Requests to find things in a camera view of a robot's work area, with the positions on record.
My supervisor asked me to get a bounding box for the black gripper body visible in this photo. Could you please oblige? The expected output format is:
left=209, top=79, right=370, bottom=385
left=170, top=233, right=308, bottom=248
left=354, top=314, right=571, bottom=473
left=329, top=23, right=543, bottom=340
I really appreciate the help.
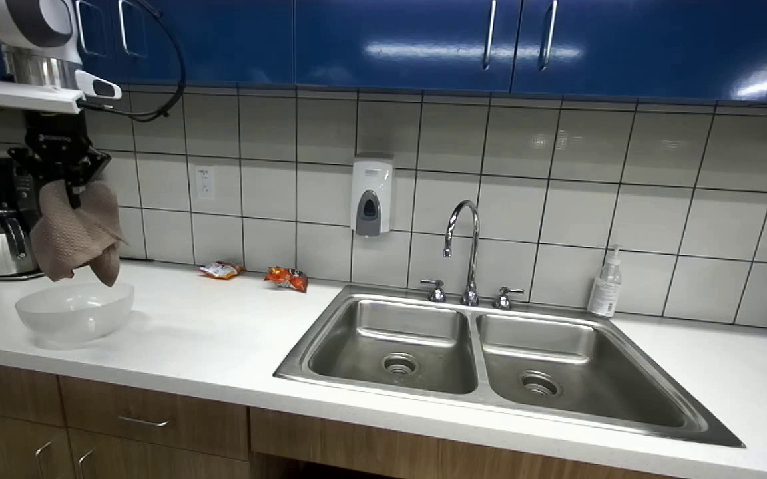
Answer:
left=7, top=111, right=115, bottom=187

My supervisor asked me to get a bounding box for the beige towel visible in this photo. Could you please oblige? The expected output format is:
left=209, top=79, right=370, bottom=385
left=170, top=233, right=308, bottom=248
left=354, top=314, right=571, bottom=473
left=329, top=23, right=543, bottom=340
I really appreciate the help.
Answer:
left=25, top=179, right=127, bottom=289

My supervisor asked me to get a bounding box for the clear plastic bowl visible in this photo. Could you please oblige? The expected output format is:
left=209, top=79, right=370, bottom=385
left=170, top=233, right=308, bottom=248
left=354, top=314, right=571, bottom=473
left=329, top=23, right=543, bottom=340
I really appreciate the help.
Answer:
left=13, top=275, right=136, bottom=349

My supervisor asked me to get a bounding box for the small orange white wrapper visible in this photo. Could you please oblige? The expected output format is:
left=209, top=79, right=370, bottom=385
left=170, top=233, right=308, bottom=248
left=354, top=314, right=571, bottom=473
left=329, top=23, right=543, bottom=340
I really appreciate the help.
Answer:
left=198, top=259, right=248, bottom=282

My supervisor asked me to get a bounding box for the wooden drawer front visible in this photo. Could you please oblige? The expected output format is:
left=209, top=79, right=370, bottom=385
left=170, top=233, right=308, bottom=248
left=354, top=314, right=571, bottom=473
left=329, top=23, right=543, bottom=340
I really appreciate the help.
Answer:
left=56, top=376, right=253, bottom=463
left=0, top=357, right=65, bottom=430

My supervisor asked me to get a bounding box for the orange red snack wrapper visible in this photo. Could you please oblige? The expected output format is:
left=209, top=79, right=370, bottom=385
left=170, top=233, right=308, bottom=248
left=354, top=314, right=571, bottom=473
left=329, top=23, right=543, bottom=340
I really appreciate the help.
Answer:
left=262, top=264, right=310, bottom=296

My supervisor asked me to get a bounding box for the wooden lower cabinet door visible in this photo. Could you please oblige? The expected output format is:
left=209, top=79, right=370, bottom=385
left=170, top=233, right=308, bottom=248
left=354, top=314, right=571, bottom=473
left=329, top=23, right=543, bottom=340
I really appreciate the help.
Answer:
left=65, top=426, right=256, bottom=479
left=0, top=406, right=73, bottom=479

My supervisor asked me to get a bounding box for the chrome gooseneck faucet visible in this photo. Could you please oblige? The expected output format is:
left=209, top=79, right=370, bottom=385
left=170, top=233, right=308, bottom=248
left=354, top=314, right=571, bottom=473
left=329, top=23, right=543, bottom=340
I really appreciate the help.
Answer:
left=439, top=196, right=485, bottom=309

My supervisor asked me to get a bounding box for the wooden panel under sink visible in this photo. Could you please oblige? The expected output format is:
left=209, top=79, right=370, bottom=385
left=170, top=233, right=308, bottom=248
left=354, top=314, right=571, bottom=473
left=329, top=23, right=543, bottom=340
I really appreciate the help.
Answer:
left=248, top=406, right=678, bottom=479

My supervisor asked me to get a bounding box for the stainless double sink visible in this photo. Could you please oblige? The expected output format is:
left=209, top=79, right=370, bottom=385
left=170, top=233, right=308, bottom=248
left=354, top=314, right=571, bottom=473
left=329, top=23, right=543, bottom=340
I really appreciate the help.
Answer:
left=272, top=285, right=744, bottom=449

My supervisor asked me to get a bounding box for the clear soap bottle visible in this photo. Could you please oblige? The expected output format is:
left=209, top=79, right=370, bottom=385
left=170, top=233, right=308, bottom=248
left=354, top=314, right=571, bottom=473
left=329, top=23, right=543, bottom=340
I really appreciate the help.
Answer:
left=582, top=244, right=626, bottom=320

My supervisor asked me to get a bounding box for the white wall outlet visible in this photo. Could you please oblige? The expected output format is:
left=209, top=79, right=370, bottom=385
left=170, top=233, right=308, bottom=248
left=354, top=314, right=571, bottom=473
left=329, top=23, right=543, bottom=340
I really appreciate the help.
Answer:
left=192, top=163, right=217, bottom=204

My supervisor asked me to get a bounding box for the silver cabinet door handle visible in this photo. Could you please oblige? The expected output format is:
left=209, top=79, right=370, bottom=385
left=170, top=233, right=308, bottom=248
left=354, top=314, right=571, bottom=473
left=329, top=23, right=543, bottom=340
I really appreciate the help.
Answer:
left=115, top=0, right=132, bottom=58
left=479, top=0, right=499, bottom=75
left=538, top=0, right=562, bottom=75

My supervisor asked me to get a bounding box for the silver drawer handle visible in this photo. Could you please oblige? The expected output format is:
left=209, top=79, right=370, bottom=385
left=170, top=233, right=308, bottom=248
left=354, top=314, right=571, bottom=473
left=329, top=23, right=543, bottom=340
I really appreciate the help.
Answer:
left=115, top=412, right=173, bottom=434

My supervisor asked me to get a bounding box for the white wall soap dispenser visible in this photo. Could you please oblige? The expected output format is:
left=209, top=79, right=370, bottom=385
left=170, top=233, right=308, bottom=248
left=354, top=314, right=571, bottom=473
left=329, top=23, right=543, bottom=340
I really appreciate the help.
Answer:
left=348, top=157, right=396, bottom=239

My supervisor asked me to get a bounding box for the chrome faucet handle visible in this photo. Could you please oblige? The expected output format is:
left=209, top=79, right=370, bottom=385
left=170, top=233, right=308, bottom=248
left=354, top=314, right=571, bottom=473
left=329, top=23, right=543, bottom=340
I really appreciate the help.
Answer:
left=417, top=277, right=449, bottom=305
left=490, top=285, right=526, bottom=312

